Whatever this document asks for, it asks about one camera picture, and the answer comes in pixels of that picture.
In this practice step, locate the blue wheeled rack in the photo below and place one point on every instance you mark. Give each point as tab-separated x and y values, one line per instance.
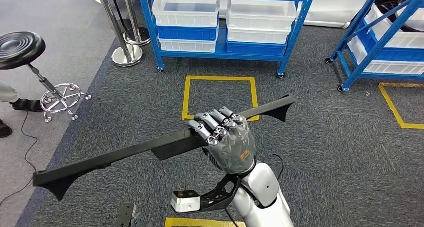
351	79

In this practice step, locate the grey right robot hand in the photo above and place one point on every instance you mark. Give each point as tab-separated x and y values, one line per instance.
232	149

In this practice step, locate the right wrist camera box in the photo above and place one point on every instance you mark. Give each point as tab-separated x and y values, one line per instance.
185	202

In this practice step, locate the black camera bracket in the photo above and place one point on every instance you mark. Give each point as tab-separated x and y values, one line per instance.
222	194

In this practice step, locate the chrome stanchion post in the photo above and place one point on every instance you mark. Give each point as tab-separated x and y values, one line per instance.
137	36
127	55

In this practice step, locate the yellow floor tape square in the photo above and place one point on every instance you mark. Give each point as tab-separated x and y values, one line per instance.
198	222

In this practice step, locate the long black plastic part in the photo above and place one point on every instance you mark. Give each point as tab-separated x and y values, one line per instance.
116	156

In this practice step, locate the black round stool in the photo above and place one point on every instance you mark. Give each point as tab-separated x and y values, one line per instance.
20	48

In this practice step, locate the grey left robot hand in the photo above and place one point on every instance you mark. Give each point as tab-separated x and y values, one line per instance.
138	220

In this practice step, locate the white car with red stripe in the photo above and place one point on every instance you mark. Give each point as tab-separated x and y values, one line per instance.
331	7

